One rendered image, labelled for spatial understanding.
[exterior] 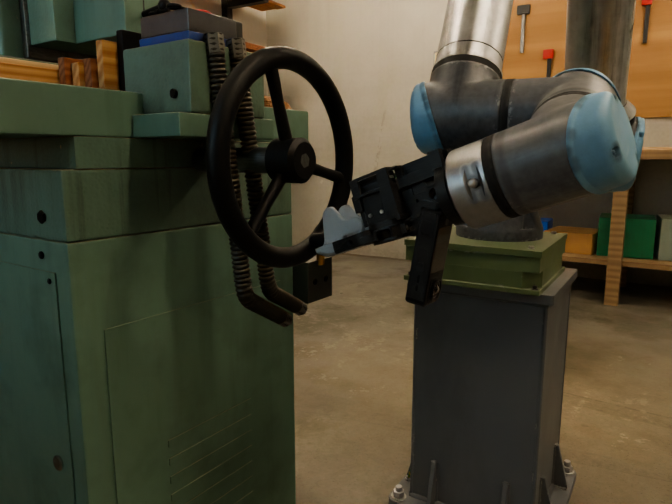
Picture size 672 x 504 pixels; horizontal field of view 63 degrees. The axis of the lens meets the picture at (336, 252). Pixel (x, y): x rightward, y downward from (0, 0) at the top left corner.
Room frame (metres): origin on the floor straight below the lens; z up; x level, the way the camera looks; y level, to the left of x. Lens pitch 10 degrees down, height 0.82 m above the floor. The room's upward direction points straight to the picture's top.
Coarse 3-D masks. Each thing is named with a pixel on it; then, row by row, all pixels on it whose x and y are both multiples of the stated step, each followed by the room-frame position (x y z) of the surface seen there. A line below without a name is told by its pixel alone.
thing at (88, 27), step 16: (80, 0) 0.95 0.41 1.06; (96, 0) 0.92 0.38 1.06; (112, 0) 0.90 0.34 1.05; (128, 0) 0.89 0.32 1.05; (144, 0) 0.91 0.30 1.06; (80, 16) 0.95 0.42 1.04; (96, 16) 0.92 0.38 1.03; (112, 16) 0.90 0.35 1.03; (128, 16) 0.89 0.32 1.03; (80, 32) 0.95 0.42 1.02; (96, 32) 0.93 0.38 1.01; (112, 32) 0.90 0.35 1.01
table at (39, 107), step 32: (0, 96) 0.62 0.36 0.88; (32, 96) 0.64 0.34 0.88; (64, 96) 0.68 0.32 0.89; (96, 96) 0.71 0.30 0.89; (128, 96) 0.75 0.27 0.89; (0, 128) 0.61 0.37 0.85; (32, 128) 0.64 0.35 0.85; (64, 128) 0.67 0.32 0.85; (96, 128) 0.71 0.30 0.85; (128, 128) 0.75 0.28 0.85; (160, 128) 0.72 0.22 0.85; (192, 128) 0.71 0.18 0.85; (256, 128) 0.81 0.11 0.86
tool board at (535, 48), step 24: (528, 0) 3.84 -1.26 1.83; (552, 0) 3.76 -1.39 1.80; (648, 0) 3.45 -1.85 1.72; (528, 24) 3.83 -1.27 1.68; (552, 24) 3.75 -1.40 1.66; (648, 24) 3.46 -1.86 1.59; (528, 48) 3.83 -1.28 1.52; (552, 48) 3.75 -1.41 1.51; (648, 48) 3.46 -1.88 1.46; (504, 72) 3.91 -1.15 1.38; (528, 72) 3.82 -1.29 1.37; (552, 72) 3.74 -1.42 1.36; (648, 72) 3.46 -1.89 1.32; (648, 96) 3.45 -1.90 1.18
